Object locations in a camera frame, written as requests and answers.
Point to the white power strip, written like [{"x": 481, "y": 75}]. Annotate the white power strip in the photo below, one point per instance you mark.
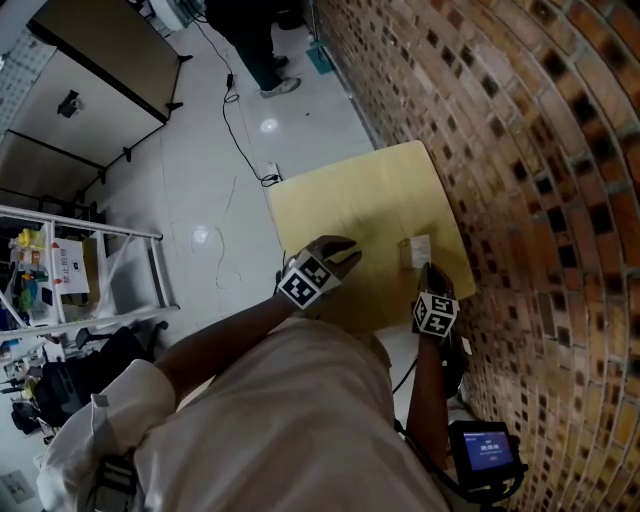
[{"x": 270, "y": 172}]

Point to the small black camera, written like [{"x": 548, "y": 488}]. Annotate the small black camera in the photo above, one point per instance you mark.
[{"x": 70, "y": 104}]

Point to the black mounted screen device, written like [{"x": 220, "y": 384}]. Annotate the black mounted screen device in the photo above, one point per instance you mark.
[{"x": 487, "y": 447}]

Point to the person's white shirt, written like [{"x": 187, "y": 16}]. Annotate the person's white shirt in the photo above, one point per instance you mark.
[{"x": 280, "y": 430}]

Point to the white sign with red print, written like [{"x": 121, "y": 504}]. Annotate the white sign with red print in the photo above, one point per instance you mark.
[{"x": 70, "y": 267}]

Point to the yellow toy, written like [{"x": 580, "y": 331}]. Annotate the yellow toy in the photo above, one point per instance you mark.
[{"x": 30, "y": 239}]

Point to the tan partition panel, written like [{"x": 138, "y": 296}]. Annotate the tan partition panel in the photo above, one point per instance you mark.
[{"x": 110, "y": 45}]

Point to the white metal shelf rack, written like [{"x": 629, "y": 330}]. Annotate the white metal shelf rack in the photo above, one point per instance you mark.
[{"x": 115, "y": 280}]

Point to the person's right forearm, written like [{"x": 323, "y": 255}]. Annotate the person's right forearm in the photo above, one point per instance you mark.
[{"x": 427, "y": 400}]

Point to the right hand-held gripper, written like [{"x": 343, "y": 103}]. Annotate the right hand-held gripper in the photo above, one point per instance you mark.
[{"x": 436, "y": 315}]

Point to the person's left forearm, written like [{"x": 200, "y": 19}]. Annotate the person's left forearm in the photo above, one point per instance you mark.
[{"x": 225, "y": 345}]

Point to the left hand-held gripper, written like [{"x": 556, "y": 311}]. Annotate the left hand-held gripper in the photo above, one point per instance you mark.
[{"x": 307, "y": 282}]

